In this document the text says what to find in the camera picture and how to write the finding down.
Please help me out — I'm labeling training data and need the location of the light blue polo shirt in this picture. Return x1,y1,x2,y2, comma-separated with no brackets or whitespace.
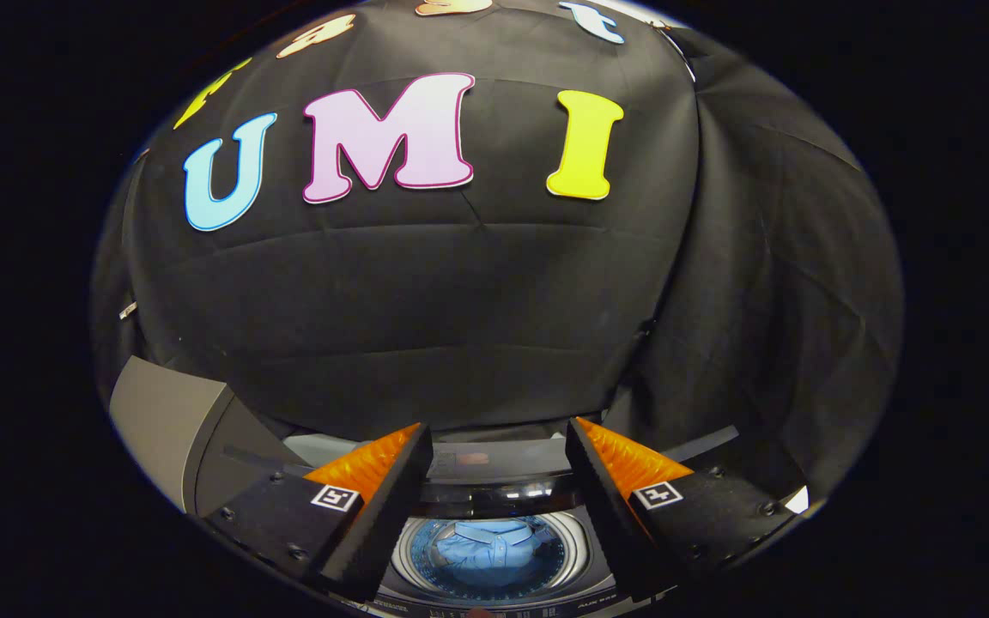
434,518,557,589

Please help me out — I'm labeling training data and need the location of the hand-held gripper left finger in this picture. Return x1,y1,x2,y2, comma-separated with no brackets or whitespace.
205,422,434,603

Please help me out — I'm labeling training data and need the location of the grey washing machine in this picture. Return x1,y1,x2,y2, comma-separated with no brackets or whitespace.
284,429,633,615

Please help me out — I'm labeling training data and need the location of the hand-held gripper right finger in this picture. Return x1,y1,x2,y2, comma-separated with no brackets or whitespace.
565,417,804,602

